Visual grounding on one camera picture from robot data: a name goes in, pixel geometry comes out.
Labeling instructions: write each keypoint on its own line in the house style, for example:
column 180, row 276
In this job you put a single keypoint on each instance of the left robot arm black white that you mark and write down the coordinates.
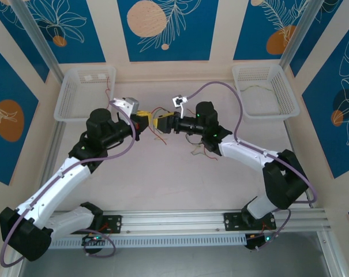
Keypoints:
column 56, row 184

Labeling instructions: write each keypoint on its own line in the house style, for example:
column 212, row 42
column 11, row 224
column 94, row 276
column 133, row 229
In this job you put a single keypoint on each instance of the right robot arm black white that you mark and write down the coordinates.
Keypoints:
column 249, row 153

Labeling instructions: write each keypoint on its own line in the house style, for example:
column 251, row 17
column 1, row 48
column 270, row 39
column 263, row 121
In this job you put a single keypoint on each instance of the white plastic basket with stickers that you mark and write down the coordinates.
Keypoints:
column 82, row 95

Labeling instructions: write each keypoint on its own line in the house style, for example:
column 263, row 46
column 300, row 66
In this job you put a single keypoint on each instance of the white plastic basket plain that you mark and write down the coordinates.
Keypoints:
column 260, row 106

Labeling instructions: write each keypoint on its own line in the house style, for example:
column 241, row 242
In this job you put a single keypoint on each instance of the small controller circuit board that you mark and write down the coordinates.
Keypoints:
column 95, row 239
column 255, row 242

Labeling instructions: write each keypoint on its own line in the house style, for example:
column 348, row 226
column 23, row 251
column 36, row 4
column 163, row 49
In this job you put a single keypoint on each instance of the grey metal panel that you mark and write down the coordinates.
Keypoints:
column 174, row 264

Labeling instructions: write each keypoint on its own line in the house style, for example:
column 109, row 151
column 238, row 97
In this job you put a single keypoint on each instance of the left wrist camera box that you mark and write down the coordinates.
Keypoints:
column 131, row 104

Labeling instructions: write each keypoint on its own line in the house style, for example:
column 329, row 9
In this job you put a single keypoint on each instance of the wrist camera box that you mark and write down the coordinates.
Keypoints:
column 178, row 101
column 131, row 104

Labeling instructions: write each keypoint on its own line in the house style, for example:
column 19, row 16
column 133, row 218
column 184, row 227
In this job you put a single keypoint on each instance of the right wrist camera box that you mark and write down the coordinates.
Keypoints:
column 178, row 101

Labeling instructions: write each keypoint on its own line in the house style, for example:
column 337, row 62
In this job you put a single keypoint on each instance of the aluminium back rail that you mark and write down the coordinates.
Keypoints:
column 174, row 80

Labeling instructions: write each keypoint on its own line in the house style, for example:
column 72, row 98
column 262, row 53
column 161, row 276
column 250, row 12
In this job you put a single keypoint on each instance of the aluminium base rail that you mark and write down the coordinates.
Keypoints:
column 174, row 219

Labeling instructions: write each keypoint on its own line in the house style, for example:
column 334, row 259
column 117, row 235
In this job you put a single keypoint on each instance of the aluminium corner post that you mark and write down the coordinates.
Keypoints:
column 298, row 31
column 38, row 40

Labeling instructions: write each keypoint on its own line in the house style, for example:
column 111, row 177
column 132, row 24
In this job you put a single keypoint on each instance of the aluminium frame leg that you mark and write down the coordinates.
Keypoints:
column 15, row 271
column 330, row 254

